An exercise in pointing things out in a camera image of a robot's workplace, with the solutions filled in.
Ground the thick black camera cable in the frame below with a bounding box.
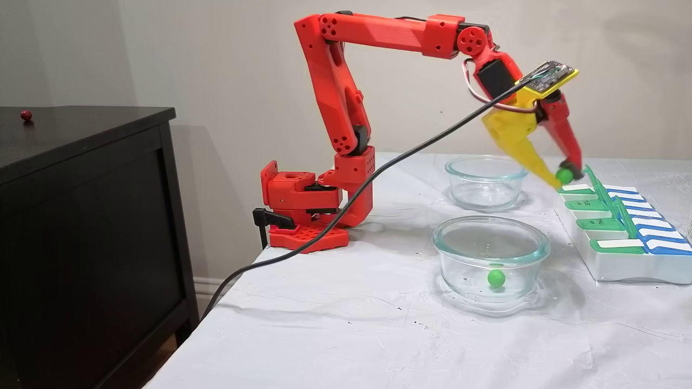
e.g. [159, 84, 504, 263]
[199, 81, 536, 320]

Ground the camera circuit board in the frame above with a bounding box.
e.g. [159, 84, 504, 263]
[519, 61, 579, 99]

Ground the small clear glass bowl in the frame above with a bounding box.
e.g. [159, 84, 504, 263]
[444, 155, 529, 212]

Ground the black wooden cabinet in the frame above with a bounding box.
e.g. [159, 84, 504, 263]
[0, 105, 201, 389]

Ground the white tablecloth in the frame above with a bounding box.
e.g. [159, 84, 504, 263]
[142, 151, 692, 389]

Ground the large clear glass bowl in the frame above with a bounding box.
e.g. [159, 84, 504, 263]
[431, 216, 552, 303]

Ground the weekly pill organizer box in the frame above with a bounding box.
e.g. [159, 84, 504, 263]
[553, 165, 692, 285]

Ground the red white black servo cable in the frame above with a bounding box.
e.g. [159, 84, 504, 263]
[462, 58, 537, 114]

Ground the black table clamp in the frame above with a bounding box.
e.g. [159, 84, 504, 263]
[252, 207, 296, 250]

